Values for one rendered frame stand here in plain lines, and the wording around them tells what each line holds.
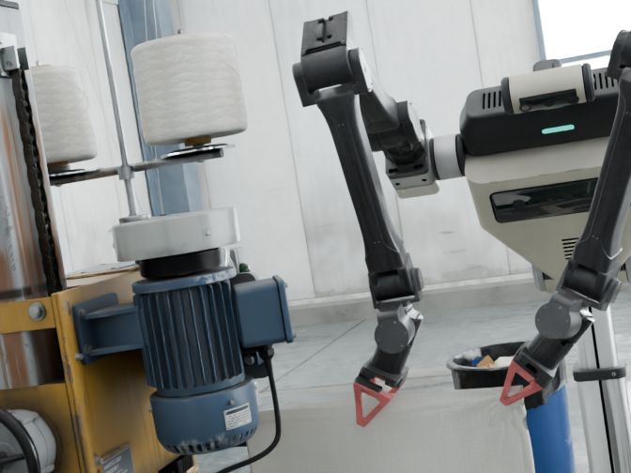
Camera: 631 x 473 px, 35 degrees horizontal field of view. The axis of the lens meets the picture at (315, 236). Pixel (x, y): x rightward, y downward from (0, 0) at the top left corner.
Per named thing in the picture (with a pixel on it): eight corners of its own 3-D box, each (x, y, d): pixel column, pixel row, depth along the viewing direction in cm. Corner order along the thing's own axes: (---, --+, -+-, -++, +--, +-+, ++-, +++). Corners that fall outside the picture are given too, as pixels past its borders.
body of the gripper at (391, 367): (358, 375, 166) (373, 336, 164) (372, 361, 176) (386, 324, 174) (393, 391, 164) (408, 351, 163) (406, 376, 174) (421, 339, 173)
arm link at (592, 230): (702, 47, 138) (629, 24, 143) (687, 56, 134) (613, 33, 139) (623, 299, 160) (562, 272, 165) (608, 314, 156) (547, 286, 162)
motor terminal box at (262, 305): (292, 348, 150) (281, 273, 149) (299, 359, 140) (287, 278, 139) (239, 358, 149) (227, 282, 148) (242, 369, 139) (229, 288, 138)
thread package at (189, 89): (266, 135, 161) (249, 30, 160) (225, 136, 145) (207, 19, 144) (174, 152, 166) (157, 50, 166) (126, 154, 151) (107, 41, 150)
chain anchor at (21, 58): (36, 75, 142) (28, 31, 141) (15, 72, 137) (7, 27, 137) (19, 78, 143) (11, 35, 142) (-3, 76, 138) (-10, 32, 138)
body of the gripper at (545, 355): (514, 360, 159) (542, 326, 157) (520, 347, 168) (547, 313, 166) (546, 387, 158) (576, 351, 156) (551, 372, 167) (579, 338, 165)
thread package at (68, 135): (116, 159, 168) (100, 60, 168) (70, 160, 155) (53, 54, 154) (41, 172, 173) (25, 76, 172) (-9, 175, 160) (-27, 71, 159)
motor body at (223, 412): (277, 425, 149) (251, 261, 147) (239, 456, 134) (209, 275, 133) (186, 432, 154) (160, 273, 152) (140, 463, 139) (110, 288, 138)
